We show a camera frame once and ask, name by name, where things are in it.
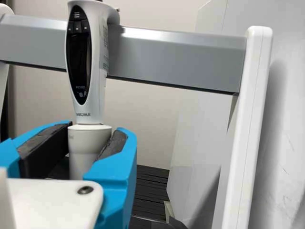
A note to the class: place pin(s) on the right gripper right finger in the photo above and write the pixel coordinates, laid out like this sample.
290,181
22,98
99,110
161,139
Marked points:
119,181

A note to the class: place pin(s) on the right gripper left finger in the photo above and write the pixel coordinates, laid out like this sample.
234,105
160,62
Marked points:
14,157

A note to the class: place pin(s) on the pipette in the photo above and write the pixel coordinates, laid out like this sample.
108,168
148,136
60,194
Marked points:
95,78

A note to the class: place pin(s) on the black platform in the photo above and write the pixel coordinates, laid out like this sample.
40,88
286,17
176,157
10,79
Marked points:
150,188

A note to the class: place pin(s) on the white pipette stand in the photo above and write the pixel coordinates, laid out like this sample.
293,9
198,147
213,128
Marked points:
171,59

